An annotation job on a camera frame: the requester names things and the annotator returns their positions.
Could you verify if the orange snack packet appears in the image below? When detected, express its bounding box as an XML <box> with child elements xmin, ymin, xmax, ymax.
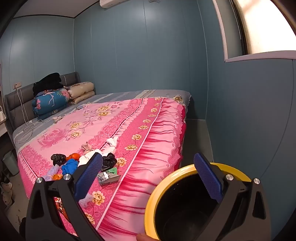
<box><xmin>54</xmin><ymin>197</ymin><xmax>72</xmax><ymax>223</ymax></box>

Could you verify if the white air conditioner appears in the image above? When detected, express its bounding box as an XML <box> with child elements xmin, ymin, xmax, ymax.
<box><xmin>99</xmin><ymin>0</ymin><xmax>121</xmax><ymax>8</ymax></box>

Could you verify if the white shoe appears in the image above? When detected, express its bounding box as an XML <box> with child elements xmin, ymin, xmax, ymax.
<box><xmin>0</xmin><ymin>182</ymin><xmax>13</xmax><ymax>204</ymax></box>

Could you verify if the silver foil wrapper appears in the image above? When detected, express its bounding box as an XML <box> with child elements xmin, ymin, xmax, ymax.
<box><xmin>96</xmin><ymin>171</ymin><xmax>121</xmax><ymax>185</ymax></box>

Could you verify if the pink floral blanket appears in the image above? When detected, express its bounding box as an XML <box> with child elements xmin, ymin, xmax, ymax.
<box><xmin>17</xmin><ymin>97</ymin><xmax>186</xmax><ymax>241</ymax></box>

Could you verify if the black clothing pile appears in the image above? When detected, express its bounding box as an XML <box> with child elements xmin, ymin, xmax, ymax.
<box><xmin>32</xmin><ymin>72</ymin><xmax>64</xmax><ymax>96</ymax></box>

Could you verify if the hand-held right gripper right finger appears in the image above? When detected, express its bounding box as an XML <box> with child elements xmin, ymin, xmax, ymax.
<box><xmin>193</xmin><ymin>152</ymin><xmax>271</xmax><ymax>241</ymax></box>

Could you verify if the white charging cable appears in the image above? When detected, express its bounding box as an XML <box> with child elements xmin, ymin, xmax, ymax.
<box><xmin>14</xmin><ymin>88</ymin><xmax>37</xmax><ymax>145</ymax></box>

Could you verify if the window with white frame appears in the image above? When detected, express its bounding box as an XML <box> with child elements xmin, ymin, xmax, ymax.
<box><xmin>211</xmin><ymin>0</ymin><xmax>296</xmax><ymax>63</ymax></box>

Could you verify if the folded blue floral quilt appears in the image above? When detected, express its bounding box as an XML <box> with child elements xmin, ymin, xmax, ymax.
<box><xmin>32</xmin><ymin>89</ymin><xmax>71</xmax><ymax>120</ymax></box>

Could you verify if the black plastic bag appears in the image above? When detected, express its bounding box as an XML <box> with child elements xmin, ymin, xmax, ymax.
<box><xmin>51</xmin><ymin>153</ymin><xmax>67</xmax><ymax>165</ymax></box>
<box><xmin>102</xmin><ymin>153</ymin><xmax>118</xmax><ymax>168</ymax></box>

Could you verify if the folded beige quilt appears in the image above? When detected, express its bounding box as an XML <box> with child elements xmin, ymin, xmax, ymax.
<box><xmin>67</xmin><ymin>82</ymin><xmax>95</xmax><ymax>105</ymax></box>

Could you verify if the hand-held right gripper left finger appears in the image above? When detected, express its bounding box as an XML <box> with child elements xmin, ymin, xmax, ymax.
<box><xmin>25</xmin><ymin>153</ymin><xmax>104</xmax><ymax>241</ymax></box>

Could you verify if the knotted beige cloth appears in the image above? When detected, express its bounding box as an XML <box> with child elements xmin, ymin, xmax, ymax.
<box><xmin>81</xmin><ymin>141</ymin><xmax>94</xmax><ymax>152</ymax></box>

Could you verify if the yellow rimmed trash bin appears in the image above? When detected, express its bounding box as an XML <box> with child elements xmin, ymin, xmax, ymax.
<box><xmin>144</xmin><ymin>162</ymin><xmax>253</xmax><ymax>241</ymax></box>

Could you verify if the light blue waste basket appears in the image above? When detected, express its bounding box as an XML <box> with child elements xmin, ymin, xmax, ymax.
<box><xmin>2</xmin><ymin>150</ymin><xmax>19</xmax><ymax>176</ymax></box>

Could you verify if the blue cloth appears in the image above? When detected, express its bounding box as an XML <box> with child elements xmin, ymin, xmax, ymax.
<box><xmin>61</xmin><ymin>159</ymin><xmax>79</xmax><ymax>175</ymax></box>

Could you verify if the grey upholstered headboard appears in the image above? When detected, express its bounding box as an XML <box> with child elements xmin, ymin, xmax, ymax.
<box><xmin>5</xmin><ymin>72</ymin><xmax>80</xmax><ymax>130</ymax></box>

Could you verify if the lavender plastic wrapper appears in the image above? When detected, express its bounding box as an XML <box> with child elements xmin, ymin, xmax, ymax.
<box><xmin>43</xmin><ymin>164</ymin><xmax>63</xmax><ymax>182</ymax></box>

